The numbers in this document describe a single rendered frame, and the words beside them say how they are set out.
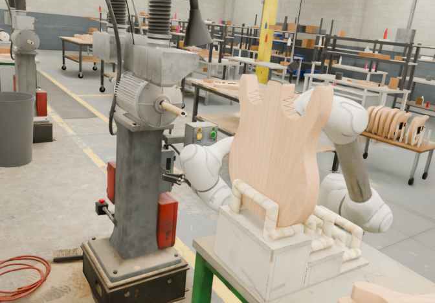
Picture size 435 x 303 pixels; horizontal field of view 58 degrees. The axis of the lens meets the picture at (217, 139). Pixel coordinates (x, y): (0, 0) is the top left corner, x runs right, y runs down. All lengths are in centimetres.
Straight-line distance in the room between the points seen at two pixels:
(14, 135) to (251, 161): 361
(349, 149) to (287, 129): 68
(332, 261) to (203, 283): 46
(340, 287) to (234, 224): 38
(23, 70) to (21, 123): 102
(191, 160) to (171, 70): 44
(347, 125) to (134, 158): 116
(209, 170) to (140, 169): 87
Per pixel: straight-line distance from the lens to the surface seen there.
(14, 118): 447
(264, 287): 115
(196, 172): 138
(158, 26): 177
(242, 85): 118
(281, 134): 105
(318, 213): 129
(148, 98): 193
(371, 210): 194
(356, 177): 180
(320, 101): 95
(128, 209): 228
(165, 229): 243
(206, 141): 215
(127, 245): 239
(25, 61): 533
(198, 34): 179
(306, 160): 100
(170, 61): 163
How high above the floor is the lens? 165
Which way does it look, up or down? 16 degrees down
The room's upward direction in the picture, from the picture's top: 6 degrees clockwise
